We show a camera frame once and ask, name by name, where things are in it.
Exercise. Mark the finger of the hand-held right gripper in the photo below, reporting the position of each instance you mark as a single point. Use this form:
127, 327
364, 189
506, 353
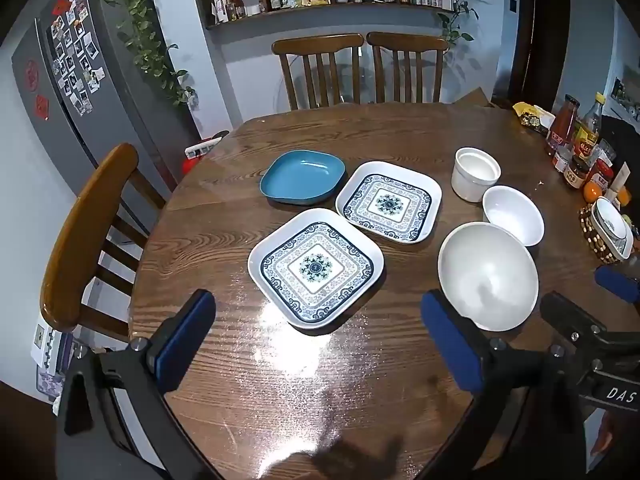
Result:
620, 284
575, 320

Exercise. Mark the person's right hand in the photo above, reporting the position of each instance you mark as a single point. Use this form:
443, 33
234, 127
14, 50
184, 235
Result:
605, 435

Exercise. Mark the dark wooden door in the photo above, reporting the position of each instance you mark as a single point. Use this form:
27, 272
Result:
537, 35

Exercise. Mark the blue patterned square plate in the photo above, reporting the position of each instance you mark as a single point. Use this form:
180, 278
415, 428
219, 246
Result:
387, 202
315, 267

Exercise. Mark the red sauce bottle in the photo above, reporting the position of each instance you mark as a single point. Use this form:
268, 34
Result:
562, 125

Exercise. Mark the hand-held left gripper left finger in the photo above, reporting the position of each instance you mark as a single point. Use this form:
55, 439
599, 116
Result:
185, 340

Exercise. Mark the patterned paper box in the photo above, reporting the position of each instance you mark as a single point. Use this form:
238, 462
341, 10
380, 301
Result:
50, 360

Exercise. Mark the wooden chair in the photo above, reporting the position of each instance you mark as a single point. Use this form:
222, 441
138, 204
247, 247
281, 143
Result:
315, 45
85, 220
407, 42

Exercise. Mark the hanging green vine plant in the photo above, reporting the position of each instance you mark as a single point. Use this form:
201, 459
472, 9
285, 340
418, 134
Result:
457, 15

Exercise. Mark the brown sauce jar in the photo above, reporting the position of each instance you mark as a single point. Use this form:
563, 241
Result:
576, 172

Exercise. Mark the white box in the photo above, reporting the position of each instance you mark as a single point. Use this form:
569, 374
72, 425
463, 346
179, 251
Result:
205, 145

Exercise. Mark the orange fruit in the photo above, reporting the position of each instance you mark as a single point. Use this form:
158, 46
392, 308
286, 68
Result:
592, 192
623, 196

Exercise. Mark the blue dish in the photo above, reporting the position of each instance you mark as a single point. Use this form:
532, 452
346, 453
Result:
300, 175

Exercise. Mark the yellow label sauce bottle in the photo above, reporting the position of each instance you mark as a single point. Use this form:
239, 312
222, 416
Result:
590, 130

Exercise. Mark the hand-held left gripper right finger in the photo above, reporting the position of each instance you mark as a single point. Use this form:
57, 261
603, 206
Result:
450, 345

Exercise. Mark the red paper fridge sticker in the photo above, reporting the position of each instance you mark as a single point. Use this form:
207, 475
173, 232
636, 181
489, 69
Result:
31, 75
42, 106

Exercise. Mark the red bag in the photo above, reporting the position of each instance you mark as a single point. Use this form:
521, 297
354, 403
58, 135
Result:
192, 165

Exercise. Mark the grey refrigerator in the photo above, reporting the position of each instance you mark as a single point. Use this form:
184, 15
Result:
125, 110

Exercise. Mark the wooden bead trivet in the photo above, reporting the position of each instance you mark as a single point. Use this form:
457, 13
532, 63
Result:
592, 240

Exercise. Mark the small white bowl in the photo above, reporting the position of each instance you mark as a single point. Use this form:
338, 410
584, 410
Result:
515, 215

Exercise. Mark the white ramekin cup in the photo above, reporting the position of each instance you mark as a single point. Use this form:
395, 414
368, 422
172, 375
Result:
475, 175

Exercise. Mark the row of shelf sauce bottles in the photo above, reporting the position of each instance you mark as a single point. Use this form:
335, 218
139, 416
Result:
235, 5

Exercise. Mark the cluster of fridge photo magnets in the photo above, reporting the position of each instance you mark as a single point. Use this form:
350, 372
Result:
75, 50

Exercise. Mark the yellow snack packet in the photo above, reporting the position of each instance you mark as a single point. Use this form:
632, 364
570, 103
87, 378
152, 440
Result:
530, 115

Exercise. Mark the cardboard box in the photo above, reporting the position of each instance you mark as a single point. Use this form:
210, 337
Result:
475, 97

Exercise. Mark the trailing green plant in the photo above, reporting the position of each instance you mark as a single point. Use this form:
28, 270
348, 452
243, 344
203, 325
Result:
145, 25

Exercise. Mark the red label jar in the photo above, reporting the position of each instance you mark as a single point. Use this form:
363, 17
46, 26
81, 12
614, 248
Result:
600, 175

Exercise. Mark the large white bowl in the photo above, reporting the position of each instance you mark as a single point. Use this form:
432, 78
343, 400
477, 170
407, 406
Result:
485, 270

